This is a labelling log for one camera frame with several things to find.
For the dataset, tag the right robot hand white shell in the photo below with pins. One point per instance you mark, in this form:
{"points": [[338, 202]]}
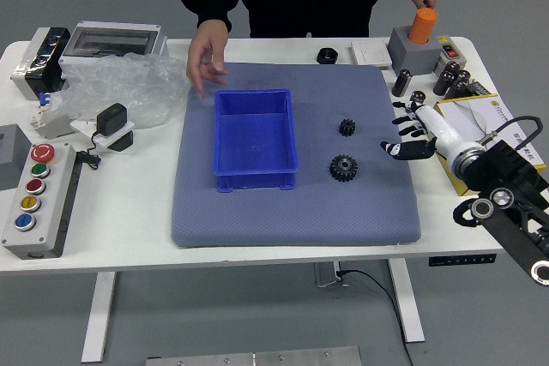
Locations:
{"points": [[437, 128]]}

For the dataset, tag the person's right hand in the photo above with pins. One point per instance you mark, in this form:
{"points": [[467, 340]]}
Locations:
{"points": [[208, 49]]}

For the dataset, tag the small black gear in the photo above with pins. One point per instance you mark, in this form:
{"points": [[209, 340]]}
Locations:
{"points": [[348, 127]]}

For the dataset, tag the big black gear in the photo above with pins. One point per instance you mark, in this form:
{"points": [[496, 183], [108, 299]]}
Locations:
{"points": [[336, 173]]}

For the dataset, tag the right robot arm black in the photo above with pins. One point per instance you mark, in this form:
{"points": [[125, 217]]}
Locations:
{"points": [[497, 164]]}

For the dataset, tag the person's right forearm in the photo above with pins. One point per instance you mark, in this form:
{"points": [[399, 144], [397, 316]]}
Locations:
{"points": [[212, 6]]}

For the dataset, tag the white distribution box clear lid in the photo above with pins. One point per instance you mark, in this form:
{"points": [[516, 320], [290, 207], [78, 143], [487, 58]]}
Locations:
{"points": [[111, 40]]}

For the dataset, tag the blue plastic box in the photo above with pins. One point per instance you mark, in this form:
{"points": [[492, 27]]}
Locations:
{"points": [[257, 143]]}

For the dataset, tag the black hex nut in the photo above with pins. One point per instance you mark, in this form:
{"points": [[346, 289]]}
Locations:
{"points": [[328, 56]]}

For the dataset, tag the grey square box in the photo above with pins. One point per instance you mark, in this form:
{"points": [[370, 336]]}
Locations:
{"points": [[13, 160]]}

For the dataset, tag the grey push button control box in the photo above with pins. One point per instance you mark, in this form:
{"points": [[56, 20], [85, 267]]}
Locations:
{"points": [[47, 220]]}

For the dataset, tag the orange cylinder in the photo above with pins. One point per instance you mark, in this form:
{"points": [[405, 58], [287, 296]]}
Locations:
{"points": [[422, 25]]}

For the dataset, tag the yellow and white carton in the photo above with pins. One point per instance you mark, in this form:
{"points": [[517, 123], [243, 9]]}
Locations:
{"points": [[472, 113]]}

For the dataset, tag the black capacitor cylinder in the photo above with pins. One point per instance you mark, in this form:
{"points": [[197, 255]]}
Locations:
{"points": [[402, 83], [418, 96], [446, 76], [459, 83]]}

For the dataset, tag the black electronic module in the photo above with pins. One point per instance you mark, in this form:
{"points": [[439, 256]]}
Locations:
{"points": [[479, 88]]}

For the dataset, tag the grey block holder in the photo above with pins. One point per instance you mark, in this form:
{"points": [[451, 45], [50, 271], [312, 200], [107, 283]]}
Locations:
{"points": [[412, 57]]}

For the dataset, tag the clear plastic bag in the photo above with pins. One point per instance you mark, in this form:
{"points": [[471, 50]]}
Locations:
{"points": [[128, 83]]}

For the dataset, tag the black power adapter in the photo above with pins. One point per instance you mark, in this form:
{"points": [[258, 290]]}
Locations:
{"points": [[111, 116]]}

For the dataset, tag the black table control panel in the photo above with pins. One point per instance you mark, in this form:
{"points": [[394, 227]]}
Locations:
{"points": [[463, 260]]}

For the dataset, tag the grey-blue mat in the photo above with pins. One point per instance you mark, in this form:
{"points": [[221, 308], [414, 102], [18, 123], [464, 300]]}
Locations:
{"points": [[300, 220]]}

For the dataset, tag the white circuit breaker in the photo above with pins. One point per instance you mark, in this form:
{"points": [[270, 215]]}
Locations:
{"points": [[47, 126]]}

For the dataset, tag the white table leg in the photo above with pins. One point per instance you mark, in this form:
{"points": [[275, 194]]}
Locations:
{"points": [[98, 314], [407, 306]]}

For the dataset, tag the grey table control unit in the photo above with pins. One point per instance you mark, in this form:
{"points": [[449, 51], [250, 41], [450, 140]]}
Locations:
{"points": [[328, 274]]}

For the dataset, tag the metal plate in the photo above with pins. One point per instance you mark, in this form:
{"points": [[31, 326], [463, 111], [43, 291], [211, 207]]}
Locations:
{"points": [[257, 358]]}

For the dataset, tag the switch box red black buttons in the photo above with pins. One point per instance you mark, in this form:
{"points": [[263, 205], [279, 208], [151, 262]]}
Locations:
{"points": [[449, 51]]}

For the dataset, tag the white wall switch plate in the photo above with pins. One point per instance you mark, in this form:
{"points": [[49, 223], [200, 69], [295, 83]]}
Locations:
{"points": [[371, 54]]}

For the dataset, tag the white bracket plate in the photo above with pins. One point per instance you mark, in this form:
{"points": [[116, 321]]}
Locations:
{"points": [[124, 127]]}

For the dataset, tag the black and white enclosure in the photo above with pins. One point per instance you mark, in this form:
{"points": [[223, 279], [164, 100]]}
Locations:
{"points": [[38, 61]]}

